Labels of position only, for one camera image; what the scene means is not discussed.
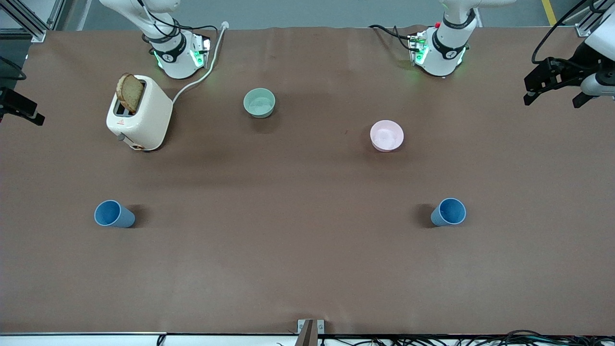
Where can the green bowl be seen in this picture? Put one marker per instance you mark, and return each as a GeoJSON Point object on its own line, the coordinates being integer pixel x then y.
{"type": "Point", "coordinates": [259, 103]}

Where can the brown table cover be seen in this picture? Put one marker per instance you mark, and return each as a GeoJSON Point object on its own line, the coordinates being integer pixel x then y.
{"type": "Point", "coordinates": [288, 250]}

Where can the cream white toaster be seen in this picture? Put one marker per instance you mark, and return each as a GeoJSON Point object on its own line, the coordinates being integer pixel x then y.
{"type": "Point", "coordinates": [146, 120]}

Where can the pink bowl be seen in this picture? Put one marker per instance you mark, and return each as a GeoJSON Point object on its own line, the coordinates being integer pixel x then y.
{"type": "Point", "coordinates": [387, 136]}

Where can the blue plastic cup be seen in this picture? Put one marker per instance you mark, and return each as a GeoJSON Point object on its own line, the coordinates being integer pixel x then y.
{"type": "Point", "coordinates": [449, 212]}
{"type": "Point", "coordinates": [113, 214]}

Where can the metal bracket with post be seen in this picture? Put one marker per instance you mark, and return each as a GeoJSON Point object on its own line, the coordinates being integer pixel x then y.
{"type": "Point", "coordinates": [310, 331]}

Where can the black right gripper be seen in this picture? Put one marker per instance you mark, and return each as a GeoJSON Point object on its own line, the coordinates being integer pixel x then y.
{"type": "Point", "coordinates": [10, 102]}

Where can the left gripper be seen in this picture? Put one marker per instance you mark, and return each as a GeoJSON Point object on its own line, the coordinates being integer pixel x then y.
{"type": "Point", "coordinates": [570, 71]}

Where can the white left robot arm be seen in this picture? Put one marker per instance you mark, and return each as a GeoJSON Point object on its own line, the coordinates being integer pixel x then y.
{"type": "Point", "coordinates": [447, 53]}

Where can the aluminium frame profile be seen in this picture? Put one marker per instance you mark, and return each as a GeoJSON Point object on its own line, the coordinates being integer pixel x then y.
{"type": "Point", "coordinates": [33, 21]}
{"type": "Point", "coordinates": [588, 21]}

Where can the green-lit base interface box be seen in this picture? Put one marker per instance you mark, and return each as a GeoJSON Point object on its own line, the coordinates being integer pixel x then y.
{"type": "Point", "coordinates": [199, 50]}
{"type": "Point", "coordinates": [417, 48]}

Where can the brown bread slice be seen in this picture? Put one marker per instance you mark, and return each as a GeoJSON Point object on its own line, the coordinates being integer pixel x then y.
{"type": "Point", "coordinates": [129, 93]}

